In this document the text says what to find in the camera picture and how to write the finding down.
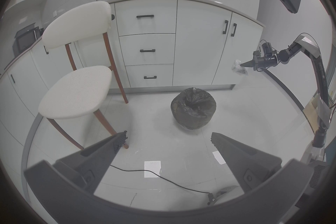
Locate white chair wooden legs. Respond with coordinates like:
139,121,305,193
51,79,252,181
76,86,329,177
38,0,130,150

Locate clear wrapper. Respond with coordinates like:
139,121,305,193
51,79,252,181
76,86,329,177
231,59,249,75

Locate black countertop oven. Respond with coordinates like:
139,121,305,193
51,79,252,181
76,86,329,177
12,23,40,56

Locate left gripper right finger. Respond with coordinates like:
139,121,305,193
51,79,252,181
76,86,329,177
211,132,283,194

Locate black cable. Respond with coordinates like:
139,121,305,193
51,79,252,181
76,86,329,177
109,164,214,204

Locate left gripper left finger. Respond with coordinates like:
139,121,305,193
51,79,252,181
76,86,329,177
54,131,129,195

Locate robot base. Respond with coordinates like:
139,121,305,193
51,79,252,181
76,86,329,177
207,145,336,214

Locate black plastic bag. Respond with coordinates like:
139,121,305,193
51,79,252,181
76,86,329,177
171,88,217,130

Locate brown cardboard box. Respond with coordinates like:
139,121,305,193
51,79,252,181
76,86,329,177
302,96,323,132

